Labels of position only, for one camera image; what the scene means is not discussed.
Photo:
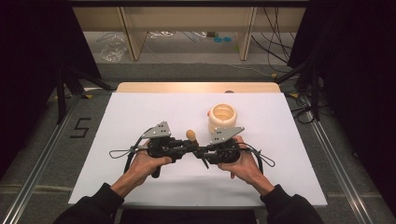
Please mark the blue round lid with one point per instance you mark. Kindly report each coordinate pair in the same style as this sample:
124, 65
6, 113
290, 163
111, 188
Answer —
227, 39
218, 39

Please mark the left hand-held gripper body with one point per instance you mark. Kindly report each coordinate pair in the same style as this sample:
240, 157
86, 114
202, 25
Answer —
162, 147

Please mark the white table sheet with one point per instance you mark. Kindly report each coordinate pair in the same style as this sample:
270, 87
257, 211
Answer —
140, 112

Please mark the black curtain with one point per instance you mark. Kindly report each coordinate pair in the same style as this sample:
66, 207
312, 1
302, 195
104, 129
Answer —
358, 62
31, 62

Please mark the light wooden shelf unit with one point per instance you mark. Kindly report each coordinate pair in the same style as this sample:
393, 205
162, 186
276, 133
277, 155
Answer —
186, 18

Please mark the small dark green item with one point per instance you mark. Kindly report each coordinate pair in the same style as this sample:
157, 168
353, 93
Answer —
211, 33

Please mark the aluminium floor rail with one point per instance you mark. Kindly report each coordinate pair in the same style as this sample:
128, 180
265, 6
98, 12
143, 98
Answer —
29, 186
347, 186

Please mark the clear plastic bag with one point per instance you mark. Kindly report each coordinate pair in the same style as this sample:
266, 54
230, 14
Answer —
114, 51

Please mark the person's left hand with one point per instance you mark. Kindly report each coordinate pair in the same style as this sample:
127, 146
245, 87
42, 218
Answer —
143, 166

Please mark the black tripod stand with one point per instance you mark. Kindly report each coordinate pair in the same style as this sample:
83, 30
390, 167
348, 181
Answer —
315, 99
61, 99

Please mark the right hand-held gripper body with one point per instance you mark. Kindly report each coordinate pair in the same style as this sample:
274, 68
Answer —
224, 152

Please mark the person's right hand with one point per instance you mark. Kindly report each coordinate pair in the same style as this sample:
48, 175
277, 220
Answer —
246, 169

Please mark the cream ringed brush holder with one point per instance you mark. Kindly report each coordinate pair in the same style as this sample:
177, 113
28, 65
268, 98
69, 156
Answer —
222, 123

